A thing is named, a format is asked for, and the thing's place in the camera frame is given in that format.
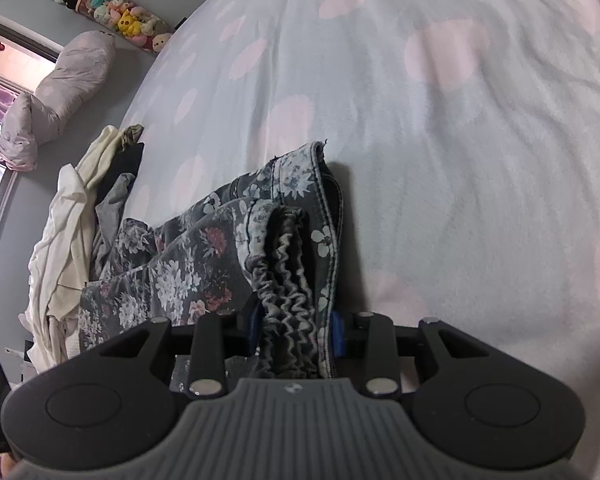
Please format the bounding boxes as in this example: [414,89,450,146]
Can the cream garment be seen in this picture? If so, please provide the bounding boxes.
[75,125,126,186]

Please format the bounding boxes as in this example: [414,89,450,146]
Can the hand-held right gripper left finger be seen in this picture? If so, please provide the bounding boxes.
[100,302,265,397]

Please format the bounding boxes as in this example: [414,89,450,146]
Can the black garment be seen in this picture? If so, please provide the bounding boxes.
[95,142,145,201]

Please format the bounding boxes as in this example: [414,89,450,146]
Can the leopard print cloth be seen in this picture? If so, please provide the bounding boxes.
[120,124,145,151]

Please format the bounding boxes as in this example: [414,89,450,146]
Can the window with dark frame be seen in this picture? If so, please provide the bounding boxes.
[0,7,65,281]

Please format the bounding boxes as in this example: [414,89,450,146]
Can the rolled pale pink quilt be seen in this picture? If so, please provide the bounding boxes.
[0,30,117,172]

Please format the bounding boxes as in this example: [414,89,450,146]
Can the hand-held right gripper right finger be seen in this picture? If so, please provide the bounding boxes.
[330,311,491,399]

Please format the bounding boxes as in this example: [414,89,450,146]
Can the polka dot bed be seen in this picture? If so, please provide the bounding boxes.
[117,0,600,480]

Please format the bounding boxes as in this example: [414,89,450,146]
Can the white garment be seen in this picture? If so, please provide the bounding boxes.
[19,162,98,373]

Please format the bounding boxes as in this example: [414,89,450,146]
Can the dark floral pants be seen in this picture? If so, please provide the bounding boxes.
[77,141,345,381]

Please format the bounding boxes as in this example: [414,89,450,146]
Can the column of plush toys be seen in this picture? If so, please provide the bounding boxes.
[77,0,173,55]

